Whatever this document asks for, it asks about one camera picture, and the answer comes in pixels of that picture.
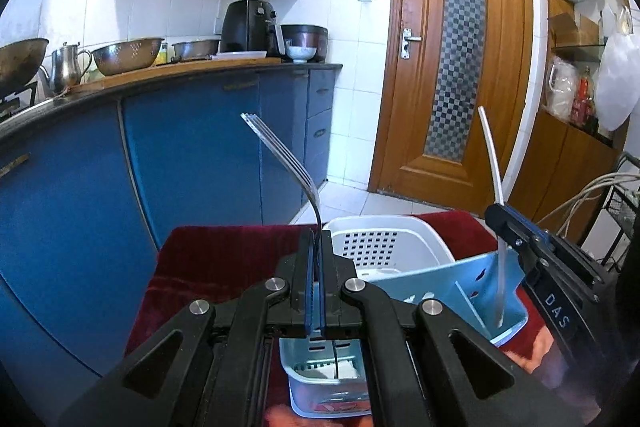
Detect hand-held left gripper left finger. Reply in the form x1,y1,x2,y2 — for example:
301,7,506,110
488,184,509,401
55,229,321,427

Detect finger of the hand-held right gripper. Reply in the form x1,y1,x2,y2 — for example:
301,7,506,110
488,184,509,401
484,203,556,265

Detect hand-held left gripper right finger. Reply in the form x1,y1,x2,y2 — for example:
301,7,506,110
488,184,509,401
318,231,586,427

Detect white perforated basket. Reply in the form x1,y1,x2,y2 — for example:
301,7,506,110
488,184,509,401
322,215,456,284

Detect light blue utensil caddy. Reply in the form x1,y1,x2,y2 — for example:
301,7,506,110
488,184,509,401
279,252,531,417

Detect silver fork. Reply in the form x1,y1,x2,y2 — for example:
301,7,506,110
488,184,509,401
241,112,324,239

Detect wooden shelf unit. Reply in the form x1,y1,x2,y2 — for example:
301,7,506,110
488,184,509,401
506,0,637,244

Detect red velvet cloth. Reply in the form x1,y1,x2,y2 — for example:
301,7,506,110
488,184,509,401
125,210,553,427

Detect wooden door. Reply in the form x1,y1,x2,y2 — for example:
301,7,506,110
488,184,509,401
369,0,534,214

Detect clear plastic pitcher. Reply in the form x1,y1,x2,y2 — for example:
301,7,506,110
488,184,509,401
544,56,579,119

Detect red bottle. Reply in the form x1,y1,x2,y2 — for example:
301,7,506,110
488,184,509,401
570,67,599,129

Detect white plastic bag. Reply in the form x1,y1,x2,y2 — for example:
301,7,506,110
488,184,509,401
594,4,640,134

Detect blue kitchen base cabinet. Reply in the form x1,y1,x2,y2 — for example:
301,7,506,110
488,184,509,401
0,62,344,408

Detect cardboard box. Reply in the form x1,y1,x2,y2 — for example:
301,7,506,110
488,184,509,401
549,11,602,49

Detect white tray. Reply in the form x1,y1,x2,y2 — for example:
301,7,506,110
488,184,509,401
210,50,269,61

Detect dark rice cooker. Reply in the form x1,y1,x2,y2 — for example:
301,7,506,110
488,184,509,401
280,24,329,63

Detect wooden cutting board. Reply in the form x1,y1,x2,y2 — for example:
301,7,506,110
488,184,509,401
80,56,283,85

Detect steel bowl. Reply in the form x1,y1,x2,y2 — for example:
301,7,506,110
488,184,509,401
171,38,221,62

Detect black air fryer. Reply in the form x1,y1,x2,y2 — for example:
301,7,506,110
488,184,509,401
220,0,287,58

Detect steel colander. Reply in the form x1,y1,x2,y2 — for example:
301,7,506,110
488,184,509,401
91,37,165,77

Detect steel kettle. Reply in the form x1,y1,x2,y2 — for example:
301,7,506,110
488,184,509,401
39,42,94,96

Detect gas stove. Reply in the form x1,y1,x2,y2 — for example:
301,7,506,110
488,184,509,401
0,82,42,124

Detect dark wok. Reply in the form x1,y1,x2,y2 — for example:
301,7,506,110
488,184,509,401
0,38,50,101

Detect white cables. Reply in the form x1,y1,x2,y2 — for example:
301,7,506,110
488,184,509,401
536,171,640,237

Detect black wire rack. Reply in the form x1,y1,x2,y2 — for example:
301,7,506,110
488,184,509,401
601,154,640,269

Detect metal door handle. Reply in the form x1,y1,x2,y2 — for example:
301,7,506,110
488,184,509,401
399,28,423,60

